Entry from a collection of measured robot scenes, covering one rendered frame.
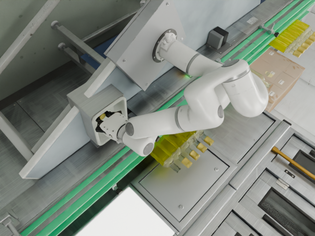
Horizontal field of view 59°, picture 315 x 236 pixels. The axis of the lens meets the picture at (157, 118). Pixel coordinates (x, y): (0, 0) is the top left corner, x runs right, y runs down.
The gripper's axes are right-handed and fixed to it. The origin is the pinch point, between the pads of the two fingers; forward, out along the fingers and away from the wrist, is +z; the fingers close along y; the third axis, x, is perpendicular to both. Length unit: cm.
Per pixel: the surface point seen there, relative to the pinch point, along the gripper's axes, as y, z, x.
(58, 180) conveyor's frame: -27.7, 4.3, -19.8
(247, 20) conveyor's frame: 118, 3, -11
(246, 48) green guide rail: 96, -10, -17
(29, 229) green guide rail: -47, -3, -23
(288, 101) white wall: 418, 67, -335
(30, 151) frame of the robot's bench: -28.8, 17.4, -8.5
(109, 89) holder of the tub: 8.6, 1.7, 7.7
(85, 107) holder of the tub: -4.5, 0.9, 7.6
